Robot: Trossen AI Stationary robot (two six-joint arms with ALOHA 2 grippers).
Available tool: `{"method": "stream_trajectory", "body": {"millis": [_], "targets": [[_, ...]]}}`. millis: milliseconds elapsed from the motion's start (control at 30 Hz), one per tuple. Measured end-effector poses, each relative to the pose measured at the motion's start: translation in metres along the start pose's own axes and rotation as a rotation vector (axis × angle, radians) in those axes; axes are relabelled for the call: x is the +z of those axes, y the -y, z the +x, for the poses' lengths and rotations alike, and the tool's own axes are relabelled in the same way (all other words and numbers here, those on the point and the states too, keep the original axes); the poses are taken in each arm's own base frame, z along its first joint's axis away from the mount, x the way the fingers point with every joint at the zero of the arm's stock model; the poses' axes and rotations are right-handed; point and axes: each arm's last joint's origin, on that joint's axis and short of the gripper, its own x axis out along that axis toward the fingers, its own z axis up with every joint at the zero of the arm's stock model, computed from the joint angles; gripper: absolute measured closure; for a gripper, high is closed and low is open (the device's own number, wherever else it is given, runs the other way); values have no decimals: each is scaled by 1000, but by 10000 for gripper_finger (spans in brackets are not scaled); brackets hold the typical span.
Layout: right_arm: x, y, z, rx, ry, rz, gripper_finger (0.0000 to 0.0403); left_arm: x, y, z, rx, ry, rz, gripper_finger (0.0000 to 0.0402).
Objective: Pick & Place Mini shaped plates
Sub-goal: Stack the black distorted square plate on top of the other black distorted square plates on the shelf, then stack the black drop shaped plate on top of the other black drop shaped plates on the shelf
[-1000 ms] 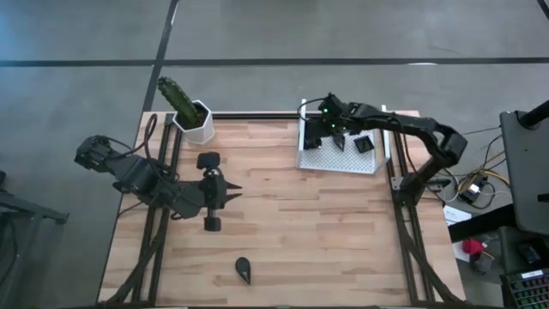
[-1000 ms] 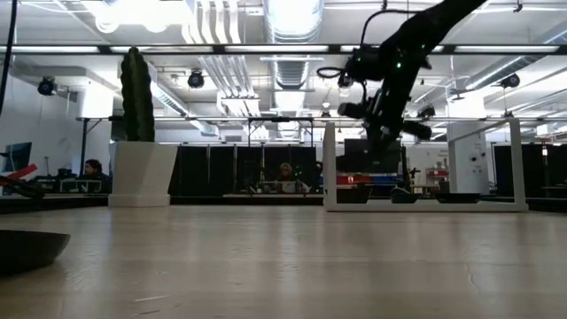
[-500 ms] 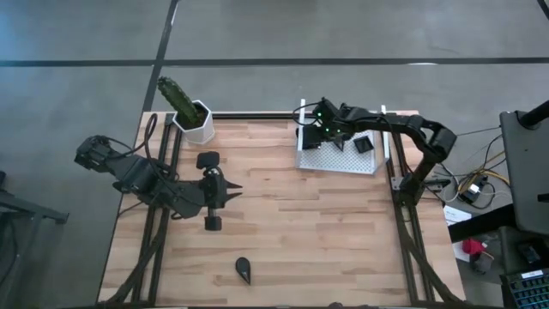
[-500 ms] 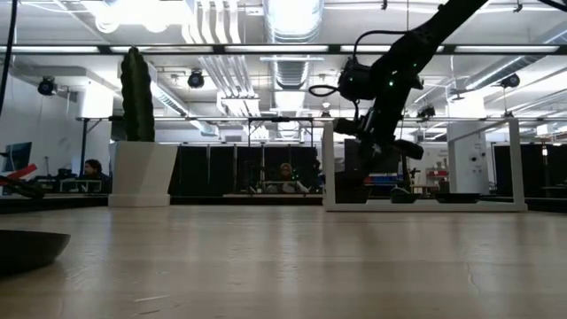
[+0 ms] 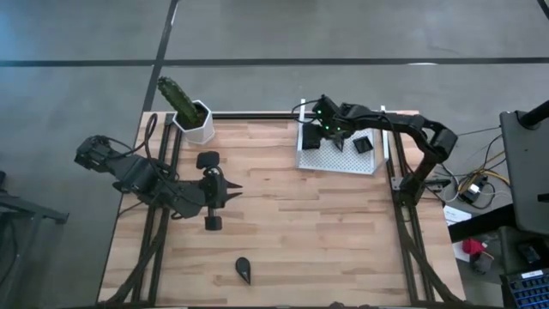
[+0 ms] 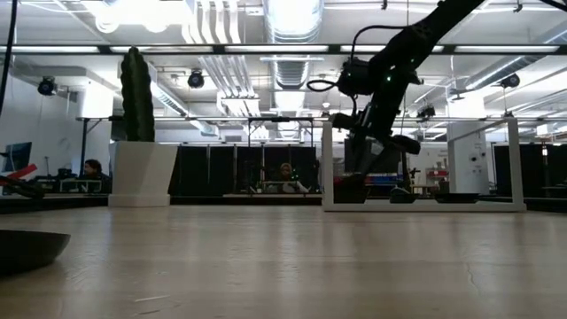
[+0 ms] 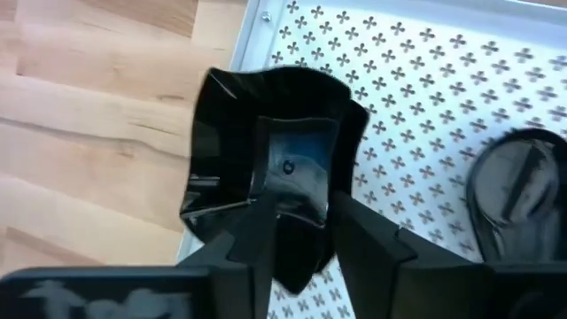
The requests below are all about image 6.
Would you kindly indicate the green cactus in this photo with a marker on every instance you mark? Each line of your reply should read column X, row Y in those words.
column 138, row 97

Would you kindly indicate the red bar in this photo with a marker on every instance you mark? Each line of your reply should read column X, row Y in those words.
column 24, row 170

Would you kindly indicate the blue screen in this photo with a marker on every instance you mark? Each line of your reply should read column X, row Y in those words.
column 20, row 155

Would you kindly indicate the black aluminium frame rails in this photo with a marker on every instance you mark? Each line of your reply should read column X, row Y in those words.
column 547, row 204
column 66, row 201

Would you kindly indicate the white hexagonal plant pot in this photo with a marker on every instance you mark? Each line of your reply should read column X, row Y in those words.
column 142, row 177

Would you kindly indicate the person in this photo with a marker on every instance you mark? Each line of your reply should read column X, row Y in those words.
column 94, row 170
column 285, row 173

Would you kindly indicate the black overhead light bar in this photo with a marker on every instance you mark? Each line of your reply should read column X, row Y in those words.
column 218, row 49

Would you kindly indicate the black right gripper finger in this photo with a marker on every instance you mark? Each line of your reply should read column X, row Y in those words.
column 379, row 159
column 365, row 161

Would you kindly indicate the dark grey monitor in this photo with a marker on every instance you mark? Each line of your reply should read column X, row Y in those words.
column 397, row 165

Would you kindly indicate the black aluminium frame rail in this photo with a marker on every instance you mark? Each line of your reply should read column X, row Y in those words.
column 243, row 200

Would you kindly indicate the black partition panels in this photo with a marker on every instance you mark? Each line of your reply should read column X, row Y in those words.
column 199, row 168
column 531, row 177

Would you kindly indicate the black ceiling spotlight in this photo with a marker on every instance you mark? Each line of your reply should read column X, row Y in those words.
column 510, row 80
column 196, row 79
column 425, row 111
column 46, row 85

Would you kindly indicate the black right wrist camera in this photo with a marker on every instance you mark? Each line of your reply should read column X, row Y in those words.
column 354, row 77

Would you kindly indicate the black teardrop plate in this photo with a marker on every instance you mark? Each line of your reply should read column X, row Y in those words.
column 26, row 252
column 403, row 197

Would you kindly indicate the white perforated metal rack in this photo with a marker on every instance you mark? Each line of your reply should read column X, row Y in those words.
column 328, row 168

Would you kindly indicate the white cabinet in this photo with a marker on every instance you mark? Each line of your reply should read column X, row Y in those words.
column 465, row 177

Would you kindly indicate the small shelf with items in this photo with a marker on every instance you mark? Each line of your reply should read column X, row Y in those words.
column 436, row 177

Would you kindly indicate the blue and red bins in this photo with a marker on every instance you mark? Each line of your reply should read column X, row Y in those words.
column 390, row 177

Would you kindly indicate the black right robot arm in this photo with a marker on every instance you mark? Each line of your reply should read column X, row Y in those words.
column 421, row 35

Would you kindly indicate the black elongated object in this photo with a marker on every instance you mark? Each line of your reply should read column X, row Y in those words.
column 22, row 188

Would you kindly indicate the black post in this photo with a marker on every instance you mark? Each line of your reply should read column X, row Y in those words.
column 84, row 142

